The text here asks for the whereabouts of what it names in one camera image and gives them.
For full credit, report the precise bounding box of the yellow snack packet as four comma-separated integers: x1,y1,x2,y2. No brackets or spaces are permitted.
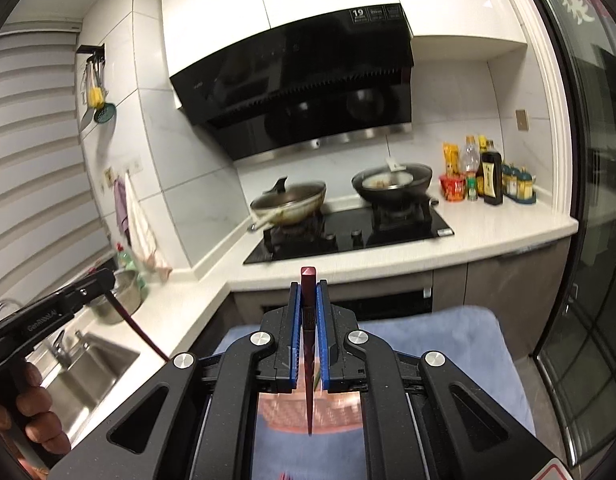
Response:
442,143,462,178

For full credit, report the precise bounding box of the green spice jar rack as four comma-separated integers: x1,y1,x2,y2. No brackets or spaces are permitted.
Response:
502,164,536,205

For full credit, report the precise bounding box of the green dish soap bottle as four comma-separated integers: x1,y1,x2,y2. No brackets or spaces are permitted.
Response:
116,243,146,292

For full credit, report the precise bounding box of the dark purple chopstick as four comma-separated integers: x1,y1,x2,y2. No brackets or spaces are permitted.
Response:
300,266,317,434

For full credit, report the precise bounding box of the red instant noodle cup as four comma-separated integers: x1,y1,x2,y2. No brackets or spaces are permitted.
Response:
439,174,466,203

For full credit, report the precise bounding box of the clear plastic oil bottle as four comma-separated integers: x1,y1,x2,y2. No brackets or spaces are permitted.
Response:
460,136,480,174

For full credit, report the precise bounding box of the chrome faucet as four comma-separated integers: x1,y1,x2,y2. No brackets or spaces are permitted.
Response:
0,299,89,369

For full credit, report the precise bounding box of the beige wok with glass lid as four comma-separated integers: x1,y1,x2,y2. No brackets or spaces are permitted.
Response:
248,177,326,232

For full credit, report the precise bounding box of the brass wall switch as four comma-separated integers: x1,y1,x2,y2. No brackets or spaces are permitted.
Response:
515,110,529,131

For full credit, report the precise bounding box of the dark soy sauce bottle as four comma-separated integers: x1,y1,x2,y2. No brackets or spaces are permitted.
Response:
483,140,503,206

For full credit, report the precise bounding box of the stainless steel bowl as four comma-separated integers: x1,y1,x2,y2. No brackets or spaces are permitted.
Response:
88,270,143,325

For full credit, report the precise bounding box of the dark green chopstick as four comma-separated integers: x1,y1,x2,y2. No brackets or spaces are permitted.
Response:
312,368,321,391

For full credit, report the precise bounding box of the blue-grey table cloth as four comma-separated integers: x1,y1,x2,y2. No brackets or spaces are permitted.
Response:
196,305,551,479

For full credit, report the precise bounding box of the dark maroon chopstick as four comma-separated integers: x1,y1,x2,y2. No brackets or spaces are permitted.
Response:
104,292,169,362

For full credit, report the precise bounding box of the black gas hob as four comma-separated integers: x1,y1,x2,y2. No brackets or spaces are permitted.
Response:
244,198,454,264

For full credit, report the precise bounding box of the yellow hanging brush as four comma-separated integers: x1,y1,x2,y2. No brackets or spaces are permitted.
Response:
86,86,106,110

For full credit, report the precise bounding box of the yellow-capped sauce bottle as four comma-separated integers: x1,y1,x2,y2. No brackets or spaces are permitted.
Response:
476,134,488,197

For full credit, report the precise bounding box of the black range hood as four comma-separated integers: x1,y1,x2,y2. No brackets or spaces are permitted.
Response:
171,3,414,162

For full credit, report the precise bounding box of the pink perforated utensil holder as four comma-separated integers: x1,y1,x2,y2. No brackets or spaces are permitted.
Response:
258,360,363,434

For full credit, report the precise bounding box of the purple hanging cloth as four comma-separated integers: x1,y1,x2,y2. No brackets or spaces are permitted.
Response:
114,177,130,240

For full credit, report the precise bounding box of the black frying pan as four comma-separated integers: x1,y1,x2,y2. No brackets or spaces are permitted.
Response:
351,158,433,209

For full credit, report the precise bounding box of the teal hanging strainer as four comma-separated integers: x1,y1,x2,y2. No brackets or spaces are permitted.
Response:
94,102,117,125

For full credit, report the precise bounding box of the white hanging towel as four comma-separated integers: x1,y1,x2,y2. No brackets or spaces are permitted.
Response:
123,174,172,283

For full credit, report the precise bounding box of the small green-capped jar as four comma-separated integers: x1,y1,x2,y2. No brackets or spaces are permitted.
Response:
465,174,478,200

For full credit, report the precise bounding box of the person's left hand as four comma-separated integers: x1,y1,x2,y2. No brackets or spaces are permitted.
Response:
0,362,71,479

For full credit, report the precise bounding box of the stainless steel sink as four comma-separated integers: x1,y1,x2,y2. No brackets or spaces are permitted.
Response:
27,330,140,444

